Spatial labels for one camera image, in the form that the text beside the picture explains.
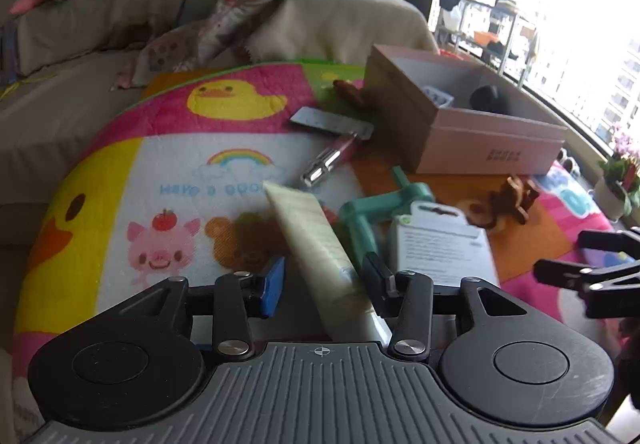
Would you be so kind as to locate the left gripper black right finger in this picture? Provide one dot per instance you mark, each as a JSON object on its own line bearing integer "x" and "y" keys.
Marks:
{"x": 380, "y": 284}

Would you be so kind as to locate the red silver lipstick tube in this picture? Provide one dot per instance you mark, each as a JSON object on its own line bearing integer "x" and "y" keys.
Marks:
{"x": 340, "y": 151}

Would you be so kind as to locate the teal plastic toy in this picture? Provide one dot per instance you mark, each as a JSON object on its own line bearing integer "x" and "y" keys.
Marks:
{"x": 360, "y": 215}

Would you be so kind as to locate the brown wooden bear figurine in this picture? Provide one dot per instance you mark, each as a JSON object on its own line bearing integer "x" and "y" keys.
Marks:
{"x": 513, "y": 200}

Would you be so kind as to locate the metal balcony shelf rack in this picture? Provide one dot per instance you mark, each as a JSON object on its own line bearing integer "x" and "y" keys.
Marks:
{"x": 497, "y": 35}

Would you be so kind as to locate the black round object in box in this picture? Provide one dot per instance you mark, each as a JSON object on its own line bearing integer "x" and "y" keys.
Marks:
{"x": 490, "y": 99}

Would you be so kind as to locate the beige covered sofa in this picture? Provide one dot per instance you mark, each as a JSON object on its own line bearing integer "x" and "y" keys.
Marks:
{"x": 68, "y": 68}

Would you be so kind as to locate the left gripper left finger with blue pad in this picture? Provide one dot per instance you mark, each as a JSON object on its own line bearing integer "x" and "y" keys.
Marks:
{"x": 265, "y": 289}

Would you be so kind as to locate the colourful cartoon play mat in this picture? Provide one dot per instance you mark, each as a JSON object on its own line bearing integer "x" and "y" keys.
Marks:
{"x": 163, "y": 191}

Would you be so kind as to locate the white charger adapter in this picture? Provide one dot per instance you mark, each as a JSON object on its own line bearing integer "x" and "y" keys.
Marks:
{"x": 438, "y": 97}

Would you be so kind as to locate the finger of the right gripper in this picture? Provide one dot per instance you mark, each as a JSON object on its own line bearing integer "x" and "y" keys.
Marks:
{"x": 561, "y": 274}
{"x": 614, "y": 242}

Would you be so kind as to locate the white cable retail box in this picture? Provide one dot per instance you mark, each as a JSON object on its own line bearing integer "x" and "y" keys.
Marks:
{"x": 439, "y": 242}

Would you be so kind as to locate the cream lotion tube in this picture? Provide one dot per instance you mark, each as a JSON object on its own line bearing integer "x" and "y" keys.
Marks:
{"x": 345, "y": 310}

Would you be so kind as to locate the pink cardboard box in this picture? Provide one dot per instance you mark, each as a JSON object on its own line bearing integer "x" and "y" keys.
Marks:
{"x": 457, "y": 140}

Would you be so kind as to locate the red wooden cylinder toy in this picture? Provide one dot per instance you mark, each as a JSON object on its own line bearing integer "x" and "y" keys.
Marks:
{"x": 348, "y": 92}

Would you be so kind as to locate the potted pink flower plant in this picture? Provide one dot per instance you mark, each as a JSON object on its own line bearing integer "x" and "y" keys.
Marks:
{"x": 617, "y": 191}

